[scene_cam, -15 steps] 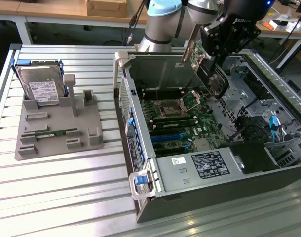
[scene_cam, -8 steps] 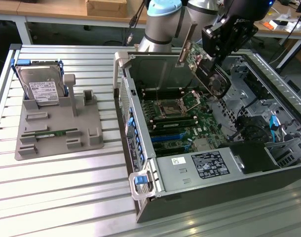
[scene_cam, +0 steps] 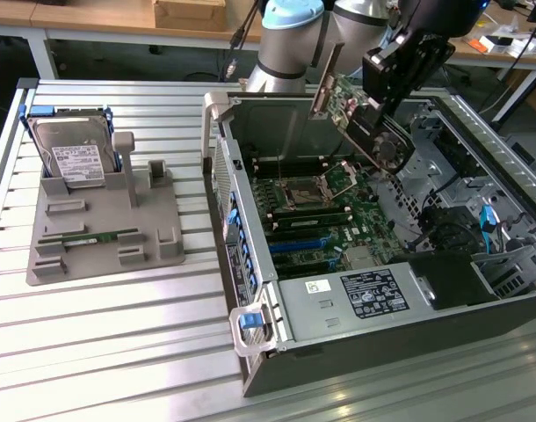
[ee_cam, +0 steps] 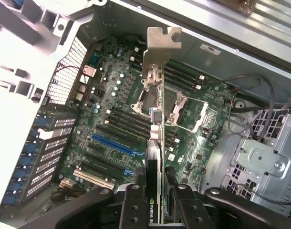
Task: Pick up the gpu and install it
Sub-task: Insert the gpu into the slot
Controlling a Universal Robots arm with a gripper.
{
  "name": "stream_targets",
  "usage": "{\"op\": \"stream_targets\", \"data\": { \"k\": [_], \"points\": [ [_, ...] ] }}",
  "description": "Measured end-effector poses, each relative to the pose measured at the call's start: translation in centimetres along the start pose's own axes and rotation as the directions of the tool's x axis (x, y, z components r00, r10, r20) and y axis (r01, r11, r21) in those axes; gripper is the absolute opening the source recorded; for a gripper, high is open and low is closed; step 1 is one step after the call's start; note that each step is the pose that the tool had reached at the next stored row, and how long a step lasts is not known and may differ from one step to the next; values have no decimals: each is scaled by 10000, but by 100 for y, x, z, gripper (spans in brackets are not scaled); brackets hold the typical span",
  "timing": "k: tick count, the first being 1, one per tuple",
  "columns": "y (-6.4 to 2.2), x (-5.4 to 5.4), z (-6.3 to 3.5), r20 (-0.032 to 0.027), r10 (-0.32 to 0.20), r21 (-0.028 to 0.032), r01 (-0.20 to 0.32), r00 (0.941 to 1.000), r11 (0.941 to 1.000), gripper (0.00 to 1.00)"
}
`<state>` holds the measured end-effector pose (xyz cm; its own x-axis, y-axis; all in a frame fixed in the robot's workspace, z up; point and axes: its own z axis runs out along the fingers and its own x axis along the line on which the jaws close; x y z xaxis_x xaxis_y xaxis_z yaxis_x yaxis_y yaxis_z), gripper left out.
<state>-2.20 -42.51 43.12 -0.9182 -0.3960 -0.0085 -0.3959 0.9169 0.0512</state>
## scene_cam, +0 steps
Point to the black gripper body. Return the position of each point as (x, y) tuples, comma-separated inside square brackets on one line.
[(435, 17)]

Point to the green graphics card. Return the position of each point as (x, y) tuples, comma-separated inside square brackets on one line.
[(338, 96)]

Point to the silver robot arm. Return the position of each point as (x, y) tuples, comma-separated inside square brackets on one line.
[(285, 48)]

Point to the orange and white box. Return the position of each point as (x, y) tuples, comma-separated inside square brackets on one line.
[(487, 44)]

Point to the wooden desk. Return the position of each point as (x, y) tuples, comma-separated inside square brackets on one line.
[(13, 13), (479, 59)]

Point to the metal socket cover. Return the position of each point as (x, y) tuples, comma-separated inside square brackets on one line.
[(342, 165)]

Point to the perforated metal drive cage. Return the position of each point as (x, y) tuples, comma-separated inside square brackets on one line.
[(422, 184)]

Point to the RAM slot white latches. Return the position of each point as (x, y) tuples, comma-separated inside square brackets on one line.
[(285, 158), (285, 169), (307, 213), (276, 226)]

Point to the thin locking lever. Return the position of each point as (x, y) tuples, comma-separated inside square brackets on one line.
[(279, 162)]

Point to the CPU socket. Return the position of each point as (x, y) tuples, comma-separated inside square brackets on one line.
[(303, 193)]

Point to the green motherboard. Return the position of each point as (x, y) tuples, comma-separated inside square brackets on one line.
[(373, 228)]

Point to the labelled RAM stick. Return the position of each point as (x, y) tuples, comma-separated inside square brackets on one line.
[(303, 223)]

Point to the silver chipset heatsink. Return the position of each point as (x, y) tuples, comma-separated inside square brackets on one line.
[(362, 257)]

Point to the black expansion slot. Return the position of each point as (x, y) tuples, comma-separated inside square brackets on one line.
[(294, 236), (303, 270)]

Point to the blue expansion slot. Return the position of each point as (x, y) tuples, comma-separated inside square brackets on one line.
[(294, 247)]

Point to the blue slot clip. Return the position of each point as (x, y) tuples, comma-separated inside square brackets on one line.
[(233, 216), (255, 284), (249, 266), (244, 249)]

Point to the cardboard box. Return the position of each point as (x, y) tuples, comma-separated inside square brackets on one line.
[(189, 15)]

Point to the black plastic shroud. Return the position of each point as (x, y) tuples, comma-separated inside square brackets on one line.
[(452, 281)]

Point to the grey disk bay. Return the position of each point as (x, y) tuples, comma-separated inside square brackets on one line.
[(509, 272)]

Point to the grey power supply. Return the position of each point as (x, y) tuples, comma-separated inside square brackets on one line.
[(320, 307)]

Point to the open PC case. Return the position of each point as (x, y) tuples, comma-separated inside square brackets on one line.
[(382, 351)]

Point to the blue case latch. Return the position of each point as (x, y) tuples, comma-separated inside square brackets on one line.
[(249, 320)]

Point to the hard disk drive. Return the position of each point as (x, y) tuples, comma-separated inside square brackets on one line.
[(74, 160)]

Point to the green RAM stick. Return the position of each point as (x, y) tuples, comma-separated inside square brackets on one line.
[(96, 239)]

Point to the grey parts rack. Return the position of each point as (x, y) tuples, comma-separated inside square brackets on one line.
[(96, 264)]

